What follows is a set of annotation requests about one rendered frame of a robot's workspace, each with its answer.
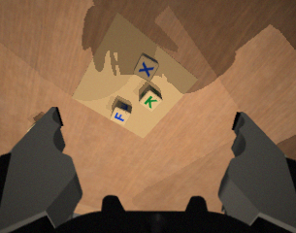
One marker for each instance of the tan flat mat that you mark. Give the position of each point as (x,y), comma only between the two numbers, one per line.
(109,77)

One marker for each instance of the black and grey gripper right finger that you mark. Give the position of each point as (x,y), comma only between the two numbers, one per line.
(259,184)

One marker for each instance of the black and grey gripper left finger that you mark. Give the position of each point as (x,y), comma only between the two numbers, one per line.
(39,185)

